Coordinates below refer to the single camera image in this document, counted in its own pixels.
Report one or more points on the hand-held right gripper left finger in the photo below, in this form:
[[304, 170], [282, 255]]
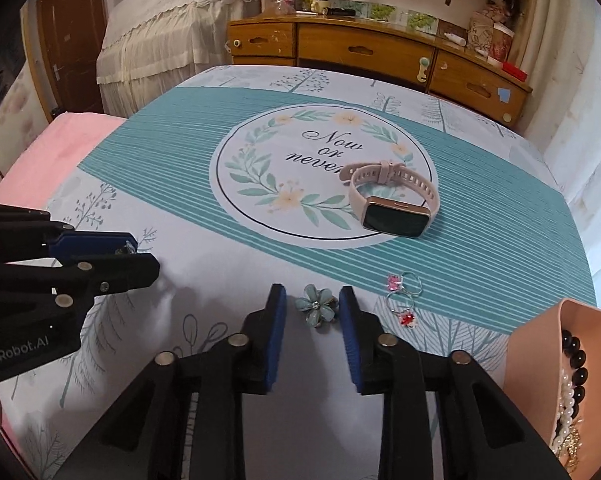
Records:
[[276, 340]]

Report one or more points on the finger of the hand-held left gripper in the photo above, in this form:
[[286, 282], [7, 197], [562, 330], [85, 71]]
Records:
[[90, 247], [125, 272]]

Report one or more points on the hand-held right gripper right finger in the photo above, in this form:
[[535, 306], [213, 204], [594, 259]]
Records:
[[350, 340]]

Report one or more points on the peach plastic tray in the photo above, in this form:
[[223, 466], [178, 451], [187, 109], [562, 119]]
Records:
[[535, 360]]

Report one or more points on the pink bed sheet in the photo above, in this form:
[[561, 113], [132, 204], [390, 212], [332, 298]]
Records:
[[55, 155]]

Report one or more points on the pink smartwatch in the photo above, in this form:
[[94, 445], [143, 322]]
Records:
[[390, 217]]

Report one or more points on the brown wooden door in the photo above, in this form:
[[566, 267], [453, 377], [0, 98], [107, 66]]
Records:
[[70, 45]]

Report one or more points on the white lace furniture cover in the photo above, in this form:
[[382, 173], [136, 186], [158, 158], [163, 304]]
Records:
[[170, 35]]

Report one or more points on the mint drawer hook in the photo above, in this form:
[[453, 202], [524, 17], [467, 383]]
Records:
[[423, 67]]

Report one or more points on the wooden desk with drawers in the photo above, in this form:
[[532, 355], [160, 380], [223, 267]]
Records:
[[370, 52]]

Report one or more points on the red box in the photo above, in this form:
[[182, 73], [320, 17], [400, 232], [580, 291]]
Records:
[[513, 70]]

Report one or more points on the white tube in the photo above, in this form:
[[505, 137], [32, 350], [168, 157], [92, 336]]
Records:
[[455, 37]]

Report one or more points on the green plant picture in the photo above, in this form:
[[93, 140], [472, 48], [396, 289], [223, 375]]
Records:
[[383, 11], [423, 20]]

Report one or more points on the leaf print white curtain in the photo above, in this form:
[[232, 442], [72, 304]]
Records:
[[585, 110]]

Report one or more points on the yellow green mug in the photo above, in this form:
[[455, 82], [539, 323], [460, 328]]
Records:
[[311, 1]]

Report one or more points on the black flashlight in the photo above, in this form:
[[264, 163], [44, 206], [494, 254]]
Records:
[[341, 11]]

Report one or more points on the red patterned paper cup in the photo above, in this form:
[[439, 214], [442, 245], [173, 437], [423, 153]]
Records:
[[500, 42]]

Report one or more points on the brown patterned bag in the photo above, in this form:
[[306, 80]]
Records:
[[480, 30]]

